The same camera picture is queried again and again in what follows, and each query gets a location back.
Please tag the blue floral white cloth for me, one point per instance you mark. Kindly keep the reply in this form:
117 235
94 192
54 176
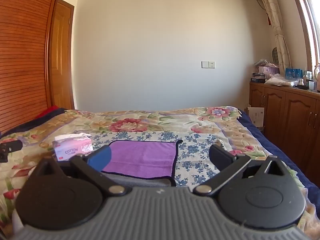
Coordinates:
195 152

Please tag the beige patterned curtain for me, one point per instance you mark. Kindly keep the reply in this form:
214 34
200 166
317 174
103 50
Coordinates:
275 17

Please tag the purple and grey towel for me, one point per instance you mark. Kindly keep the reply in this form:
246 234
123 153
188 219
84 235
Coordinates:
142 157

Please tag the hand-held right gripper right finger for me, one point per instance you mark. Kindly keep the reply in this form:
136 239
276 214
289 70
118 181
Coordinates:
218 155

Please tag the small white bottle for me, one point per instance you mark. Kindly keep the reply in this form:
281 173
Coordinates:
302 82

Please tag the grey hand fan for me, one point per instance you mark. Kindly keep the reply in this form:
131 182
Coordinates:
275 55

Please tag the wooden window frame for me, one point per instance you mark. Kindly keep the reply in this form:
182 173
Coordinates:
308 30

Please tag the red tassel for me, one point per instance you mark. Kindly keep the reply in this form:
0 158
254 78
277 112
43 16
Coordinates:
269 20

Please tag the white cardboard box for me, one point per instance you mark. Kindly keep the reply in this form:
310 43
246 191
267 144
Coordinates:
256 116

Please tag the clear cup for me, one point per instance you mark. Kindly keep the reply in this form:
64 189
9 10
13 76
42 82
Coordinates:
311 85

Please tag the red cloth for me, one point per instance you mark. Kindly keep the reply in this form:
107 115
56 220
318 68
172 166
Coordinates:
51 110

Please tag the pink tissue pack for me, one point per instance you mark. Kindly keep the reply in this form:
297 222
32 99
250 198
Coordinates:
70 150

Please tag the wooden room door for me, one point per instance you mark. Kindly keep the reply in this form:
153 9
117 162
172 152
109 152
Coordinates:
61 55

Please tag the pink box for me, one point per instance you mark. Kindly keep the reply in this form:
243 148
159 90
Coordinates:
267 71

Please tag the wooden cabinet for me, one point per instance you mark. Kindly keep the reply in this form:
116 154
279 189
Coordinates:
287 115

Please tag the clear plastic bag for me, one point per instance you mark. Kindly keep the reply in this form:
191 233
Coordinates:
280 80

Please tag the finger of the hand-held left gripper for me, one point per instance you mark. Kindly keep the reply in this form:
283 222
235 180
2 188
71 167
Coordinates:
11 146

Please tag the beige floral blanket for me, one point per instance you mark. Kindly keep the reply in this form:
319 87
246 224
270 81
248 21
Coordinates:
160 120

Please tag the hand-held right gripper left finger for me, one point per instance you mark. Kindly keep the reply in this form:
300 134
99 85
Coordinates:
100 159

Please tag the stack of books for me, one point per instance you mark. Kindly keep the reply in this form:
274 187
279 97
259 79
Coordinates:
257 78

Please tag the blue box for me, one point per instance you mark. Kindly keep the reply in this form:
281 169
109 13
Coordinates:
293 73

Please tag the white wall switch plate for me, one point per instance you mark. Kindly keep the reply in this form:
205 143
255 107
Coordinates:
208 64

